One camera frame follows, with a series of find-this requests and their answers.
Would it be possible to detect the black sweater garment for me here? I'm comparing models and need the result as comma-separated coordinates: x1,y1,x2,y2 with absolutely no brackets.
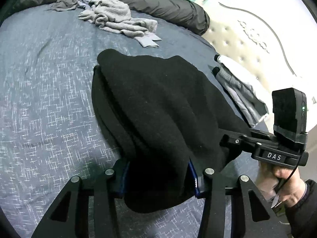
91,49,250,213

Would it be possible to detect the black sleeve right forearm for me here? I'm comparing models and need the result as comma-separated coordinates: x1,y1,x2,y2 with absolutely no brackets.
286,179,317,238

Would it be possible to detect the person's right hand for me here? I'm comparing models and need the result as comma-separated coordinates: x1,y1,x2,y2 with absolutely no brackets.
255,162,307,207

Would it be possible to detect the grey white storage bag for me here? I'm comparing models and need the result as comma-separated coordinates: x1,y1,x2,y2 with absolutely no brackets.
212,54,272,127

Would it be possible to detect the blue patterned bed sheet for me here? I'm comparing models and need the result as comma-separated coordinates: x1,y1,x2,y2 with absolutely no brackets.
1,5,216,237

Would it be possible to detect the beige tufted headboard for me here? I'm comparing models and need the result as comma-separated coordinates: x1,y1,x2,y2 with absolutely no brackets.
195,0,316,132

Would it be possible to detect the light grey crumpled garment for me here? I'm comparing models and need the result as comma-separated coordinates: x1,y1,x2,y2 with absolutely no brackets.
78,0,161,48

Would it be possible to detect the dark grey crumpled garment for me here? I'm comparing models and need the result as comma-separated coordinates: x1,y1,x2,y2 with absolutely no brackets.
50,0,92,12

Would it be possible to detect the black tracker camera box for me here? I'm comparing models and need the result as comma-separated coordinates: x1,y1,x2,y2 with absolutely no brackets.
272,88,307,144

